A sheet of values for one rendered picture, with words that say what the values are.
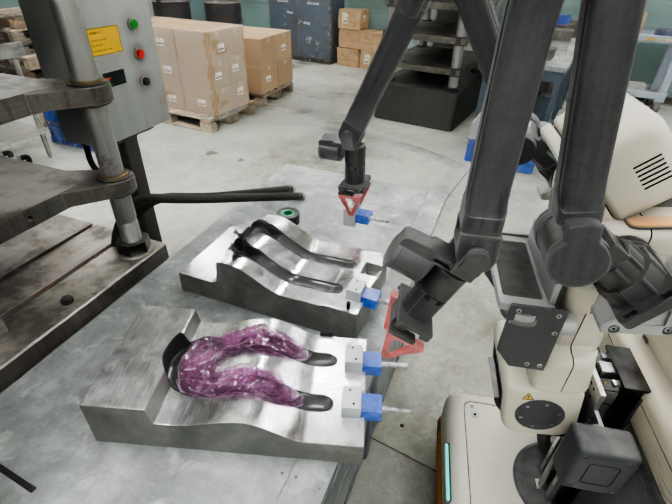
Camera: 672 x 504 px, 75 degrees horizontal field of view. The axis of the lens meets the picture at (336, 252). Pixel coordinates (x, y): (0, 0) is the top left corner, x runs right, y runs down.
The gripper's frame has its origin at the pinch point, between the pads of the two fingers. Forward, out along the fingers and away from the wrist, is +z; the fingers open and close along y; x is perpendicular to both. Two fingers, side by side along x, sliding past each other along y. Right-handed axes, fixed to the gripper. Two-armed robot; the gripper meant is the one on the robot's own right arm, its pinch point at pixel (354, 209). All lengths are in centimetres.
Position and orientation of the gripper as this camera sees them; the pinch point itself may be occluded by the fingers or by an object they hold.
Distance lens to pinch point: 127.9
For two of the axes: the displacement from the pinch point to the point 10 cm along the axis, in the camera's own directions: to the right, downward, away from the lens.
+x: 9.3, 2.0, -3.2
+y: -3.8, 5.2, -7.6
